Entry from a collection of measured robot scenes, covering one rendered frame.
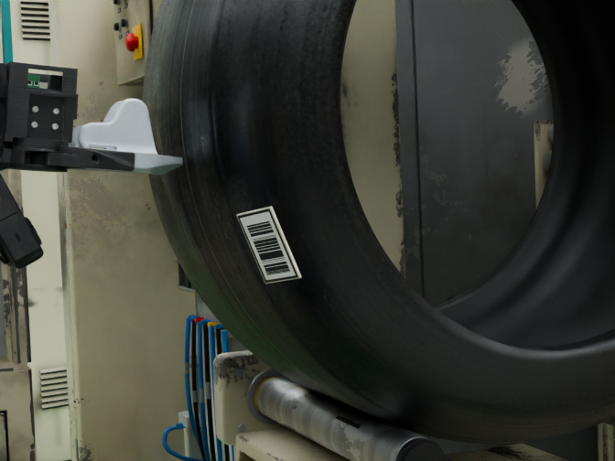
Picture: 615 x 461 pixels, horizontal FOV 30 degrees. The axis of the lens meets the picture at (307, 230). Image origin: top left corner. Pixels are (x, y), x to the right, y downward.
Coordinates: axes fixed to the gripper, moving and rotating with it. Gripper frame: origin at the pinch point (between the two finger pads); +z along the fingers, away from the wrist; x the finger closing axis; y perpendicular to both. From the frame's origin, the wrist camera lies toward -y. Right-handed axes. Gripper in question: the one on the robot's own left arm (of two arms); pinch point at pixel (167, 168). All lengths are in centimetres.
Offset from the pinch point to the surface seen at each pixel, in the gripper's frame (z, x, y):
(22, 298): -2, 61, -17
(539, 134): 61, 37, 9
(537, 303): 48, 15, -11
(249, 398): 16.8, 22.3, -23.3
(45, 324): 50, 340, -51
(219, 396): 13.7, 23.4, -23.2
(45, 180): 47, 341, 2
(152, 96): 0.4, 7.9, 6.7
